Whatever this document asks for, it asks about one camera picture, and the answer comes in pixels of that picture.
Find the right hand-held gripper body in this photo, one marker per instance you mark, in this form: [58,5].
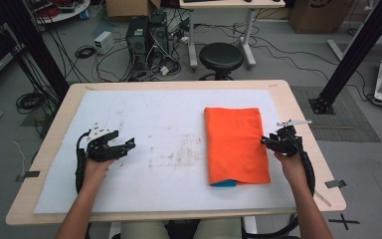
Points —
[288,144]

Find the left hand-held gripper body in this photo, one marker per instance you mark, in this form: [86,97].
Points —
[101,149]

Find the orange polo shirt blue collar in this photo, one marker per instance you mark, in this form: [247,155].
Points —
[235,146]

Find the person's left hand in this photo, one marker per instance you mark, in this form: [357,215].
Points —
[94,174]

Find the person's right hand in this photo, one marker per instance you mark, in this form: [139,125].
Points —
[293,171]

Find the white table mat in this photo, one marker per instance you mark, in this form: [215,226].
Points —
[146,109]

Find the grey floor mat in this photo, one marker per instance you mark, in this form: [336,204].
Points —
[341,116]

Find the grey tape strip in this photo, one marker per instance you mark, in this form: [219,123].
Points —
[28,175]
[335,183]

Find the thin wooden stick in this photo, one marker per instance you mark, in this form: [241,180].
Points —
[322,198]

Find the white power strip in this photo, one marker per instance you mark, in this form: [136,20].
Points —
[164,70]

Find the person's left leg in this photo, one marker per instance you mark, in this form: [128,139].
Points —
[142,230]

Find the person's leg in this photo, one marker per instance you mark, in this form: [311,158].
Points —
[217,229]
[142,230]

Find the small white box device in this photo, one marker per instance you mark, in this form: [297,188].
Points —
[103,41]

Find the black computer tower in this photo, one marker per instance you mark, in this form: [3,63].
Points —
[137,43]

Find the black round stool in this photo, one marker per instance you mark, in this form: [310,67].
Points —
[221,56]

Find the person's right leg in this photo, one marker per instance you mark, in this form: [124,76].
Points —
[217,229]

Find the black metal stand with base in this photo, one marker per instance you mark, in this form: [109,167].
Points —
[354,49]

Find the large cardboard box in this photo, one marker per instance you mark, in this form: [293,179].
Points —
[321,16]

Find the round white table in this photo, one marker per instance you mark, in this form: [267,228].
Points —
[76,11]

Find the white desk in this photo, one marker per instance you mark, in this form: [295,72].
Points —
[232,3]

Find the white table frame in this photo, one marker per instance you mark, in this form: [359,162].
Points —
[336,49]

